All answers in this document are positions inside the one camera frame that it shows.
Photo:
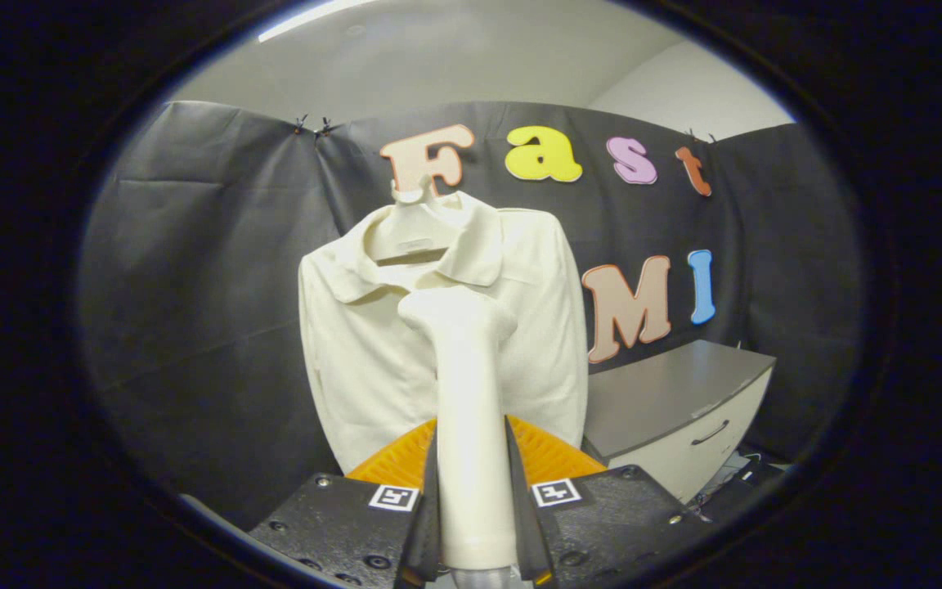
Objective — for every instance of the white cabinet with grey top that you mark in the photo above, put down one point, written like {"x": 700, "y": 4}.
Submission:
{"x": 667, "y": 393}

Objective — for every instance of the ceiling light panel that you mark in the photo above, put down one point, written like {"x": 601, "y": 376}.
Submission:
{"x": 307, "y": 16}

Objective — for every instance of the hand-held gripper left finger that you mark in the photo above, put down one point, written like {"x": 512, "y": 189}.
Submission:
{"x": 432, "y": 523}

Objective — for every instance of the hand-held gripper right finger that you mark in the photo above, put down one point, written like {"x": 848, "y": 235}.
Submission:
{"x": 520, "y": 523}

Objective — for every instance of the white clothes hanger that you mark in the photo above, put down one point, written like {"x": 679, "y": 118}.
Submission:
{"x": 414, "y": 233}

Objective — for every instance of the cream button-up shirt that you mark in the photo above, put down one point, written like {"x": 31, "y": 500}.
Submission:
{"x": 356, "y": 360}

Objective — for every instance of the white garment steamer head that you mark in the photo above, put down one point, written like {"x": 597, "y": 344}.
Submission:
{"x": 471, "y": 409}

